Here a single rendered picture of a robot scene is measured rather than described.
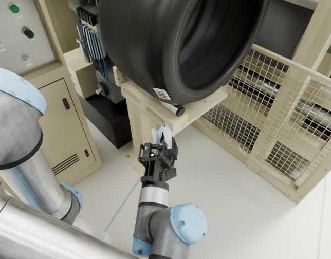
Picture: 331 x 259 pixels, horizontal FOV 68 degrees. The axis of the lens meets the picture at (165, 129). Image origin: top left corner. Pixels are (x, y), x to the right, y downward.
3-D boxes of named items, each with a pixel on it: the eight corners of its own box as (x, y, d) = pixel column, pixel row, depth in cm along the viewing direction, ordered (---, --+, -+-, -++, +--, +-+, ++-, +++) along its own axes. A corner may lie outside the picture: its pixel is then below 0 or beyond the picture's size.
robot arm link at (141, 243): (173, 258, 53) (151, 259, 59) (177, 207, 59) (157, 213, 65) (143, 252, 49) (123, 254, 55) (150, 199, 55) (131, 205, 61)
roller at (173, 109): (132, 74, 115) (124, 79, 113) (130, 66, 111) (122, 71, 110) (185, 113, 98) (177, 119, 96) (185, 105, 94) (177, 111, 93)
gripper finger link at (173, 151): (177, 135, 71) (175, 163, 66) (179, 138, 72) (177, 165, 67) (162, 137, 73) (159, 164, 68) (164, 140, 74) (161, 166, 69)
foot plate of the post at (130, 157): (122, 156, 190) (122, 155, 188) (148, 139, 202) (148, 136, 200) (144, 179, 177) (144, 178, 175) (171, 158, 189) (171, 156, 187)
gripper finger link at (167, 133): (168, 114, 71) (165, 141, 66) (176, 125, 75) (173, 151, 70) (159, 115, 72) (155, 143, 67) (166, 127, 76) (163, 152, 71)
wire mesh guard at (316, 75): (183, 111, 180) (190, 16, 128) (184, 110, 181) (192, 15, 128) (297, 194, 137) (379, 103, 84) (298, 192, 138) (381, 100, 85)
